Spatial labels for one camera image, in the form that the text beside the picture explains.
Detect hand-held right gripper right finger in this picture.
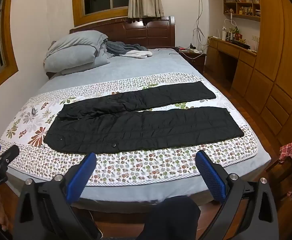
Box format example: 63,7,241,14
195,151,280,240

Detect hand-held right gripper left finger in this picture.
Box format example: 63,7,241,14
13,152,102,240

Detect black quilted pants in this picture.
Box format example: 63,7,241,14
44,81,244,155

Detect person's dark trouser leg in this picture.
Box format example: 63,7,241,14
138,195,201,240

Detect floral patterned quilt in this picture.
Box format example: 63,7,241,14
0,72,259,188

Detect wooden chair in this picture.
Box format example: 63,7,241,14
266,152,292,200

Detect red plaid cloth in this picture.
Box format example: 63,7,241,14
279,142,292,197

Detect grey pillow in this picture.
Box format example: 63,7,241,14
47,30,109,68
44,52,111,76

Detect wooden desk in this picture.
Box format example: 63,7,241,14
205,37,258,101

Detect dark wooden nightstand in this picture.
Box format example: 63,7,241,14
175,46,208,74

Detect bed with grey sheet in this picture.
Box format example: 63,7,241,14
0,46,272,230

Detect white fleece towel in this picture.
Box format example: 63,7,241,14
122,50,153,60

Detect dark grey blanket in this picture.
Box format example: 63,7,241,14
106,39,149,56

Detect black flat device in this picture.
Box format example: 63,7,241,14
229,39,251,50

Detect wooden wardrobe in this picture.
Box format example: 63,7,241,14
246,0,292,144

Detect white desk lamp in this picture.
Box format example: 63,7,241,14
222,14,238,42

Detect dark wooden headboard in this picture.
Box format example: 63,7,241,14
69,16,176,49

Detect hanging white cables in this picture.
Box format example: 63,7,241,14
191,0,211,52

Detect wooden wall shelf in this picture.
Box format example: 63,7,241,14
222,0,262,18

